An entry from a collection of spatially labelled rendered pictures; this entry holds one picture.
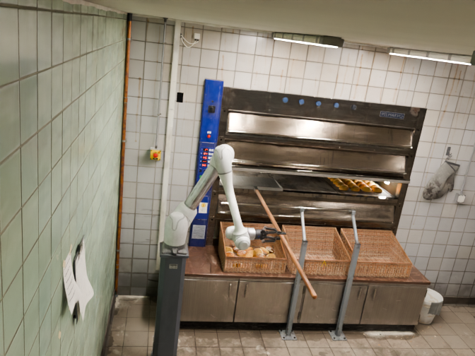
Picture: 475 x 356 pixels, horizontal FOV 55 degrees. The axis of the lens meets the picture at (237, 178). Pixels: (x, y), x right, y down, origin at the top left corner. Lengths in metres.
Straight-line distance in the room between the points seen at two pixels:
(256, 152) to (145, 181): 1.04
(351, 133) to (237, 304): 1.88
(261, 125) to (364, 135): 0.99
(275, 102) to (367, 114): 0.89
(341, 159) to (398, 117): 0.66
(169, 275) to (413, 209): 2.64
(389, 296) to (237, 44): 2.67
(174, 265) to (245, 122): 1.48
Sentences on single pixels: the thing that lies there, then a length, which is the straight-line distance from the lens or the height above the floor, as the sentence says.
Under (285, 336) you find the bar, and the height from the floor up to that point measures 0.01.
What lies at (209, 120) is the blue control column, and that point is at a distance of 4.07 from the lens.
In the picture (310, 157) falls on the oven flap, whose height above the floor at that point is 1.54.
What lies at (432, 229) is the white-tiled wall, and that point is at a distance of 5.19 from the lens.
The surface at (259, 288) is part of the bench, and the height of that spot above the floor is 0.45.
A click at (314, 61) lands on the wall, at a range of 4.21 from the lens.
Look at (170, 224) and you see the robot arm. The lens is 3.30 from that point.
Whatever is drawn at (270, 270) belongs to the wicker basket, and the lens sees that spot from 4.14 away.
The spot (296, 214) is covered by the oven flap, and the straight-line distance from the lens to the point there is 4.51.
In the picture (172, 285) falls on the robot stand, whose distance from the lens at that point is 3.49.
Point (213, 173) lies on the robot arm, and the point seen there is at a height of 1.57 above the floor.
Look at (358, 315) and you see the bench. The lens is 4.62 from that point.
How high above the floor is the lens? 2.56
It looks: 17 degrees down
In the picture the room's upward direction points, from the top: 7 degrees clockwise
